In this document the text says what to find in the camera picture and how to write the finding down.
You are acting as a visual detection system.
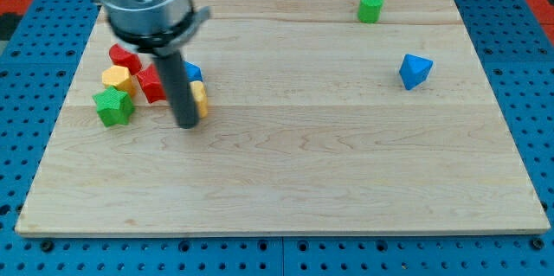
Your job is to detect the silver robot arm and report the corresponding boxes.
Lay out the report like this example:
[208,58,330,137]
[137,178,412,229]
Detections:
[94,0,211,56]

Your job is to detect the blue cube block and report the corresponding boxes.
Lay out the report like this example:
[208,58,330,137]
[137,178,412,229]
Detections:
[184,61,203,82]

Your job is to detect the wooden board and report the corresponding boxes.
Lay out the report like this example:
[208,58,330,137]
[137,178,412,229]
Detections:
[16,0,550,238]

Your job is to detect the yellow rounded block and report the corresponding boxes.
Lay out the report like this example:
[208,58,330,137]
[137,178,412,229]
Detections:
[190,80,209,119]

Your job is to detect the black pusher rod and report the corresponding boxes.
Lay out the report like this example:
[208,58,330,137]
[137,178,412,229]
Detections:
[152,52,199,129]

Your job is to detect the blue triangular block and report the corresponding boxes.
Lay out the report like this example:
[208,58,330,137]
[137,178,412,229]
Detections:
[399,54,434,91]

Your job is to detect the green cylinder block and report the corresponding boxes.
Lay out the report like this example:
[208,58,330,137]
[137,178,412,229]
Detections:
[358,0,384,23]

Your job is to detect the green star block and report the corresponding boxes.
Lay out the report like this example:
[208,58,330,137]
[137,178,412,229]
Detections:
[93,86,135,127]

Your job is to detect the yellow hexagon block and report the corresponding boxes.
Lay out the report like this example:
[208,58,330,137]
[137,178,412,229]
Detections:
[101,65,136,96]

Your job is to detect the red cylinder block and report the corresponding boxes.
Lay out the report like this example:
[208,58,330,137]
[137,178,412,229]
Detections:
[108,43,142,75]

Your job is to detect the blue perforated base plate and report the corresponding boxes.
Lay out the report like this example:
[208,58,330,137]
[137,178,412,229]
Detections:
[1,0,553,275]

